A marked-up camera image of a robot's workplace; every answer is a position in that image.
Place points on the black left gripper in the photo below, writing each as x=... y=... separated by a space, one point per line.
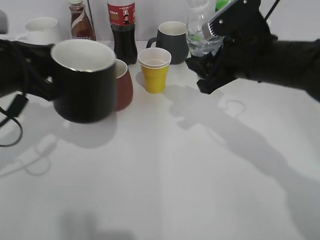
x=25 y=67

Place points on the white ceramic mug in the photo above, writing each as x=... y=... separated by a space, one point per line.
x=41 y=31

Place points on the dark grey mug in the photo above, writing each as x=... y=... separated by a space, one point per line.
x=171 y=36

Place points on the yellow paper cup stack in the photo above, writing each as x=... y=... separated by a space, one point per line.
x=154 y=63

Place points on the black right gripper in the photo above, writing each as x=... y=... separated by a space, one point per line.
x=244 y=30

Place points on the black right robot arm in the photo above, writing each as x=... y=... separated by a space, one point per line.
x=288 y=63

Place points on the cola bottle red label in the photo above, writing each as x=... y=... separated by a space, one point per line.
x=122 y=18

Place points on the green soda bottle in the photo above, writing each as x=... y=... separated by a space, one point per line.
x=221 y=4

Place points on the dark thin rod background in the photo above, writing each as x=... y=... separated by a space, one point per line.
x=90 y=14

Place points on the red-brown ceramic mug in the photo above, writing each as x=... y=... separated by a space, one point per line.
x=124 y=86

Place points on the Nescafe coffee bottle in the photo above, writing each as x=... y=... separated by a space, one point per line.
x=80 y=25

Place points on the black mug gold rim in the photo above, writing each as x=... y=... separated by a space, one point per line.
x=84 y=80

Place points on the clear water bottle green label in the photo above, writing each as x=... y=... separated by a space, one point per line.
x=198 y=13

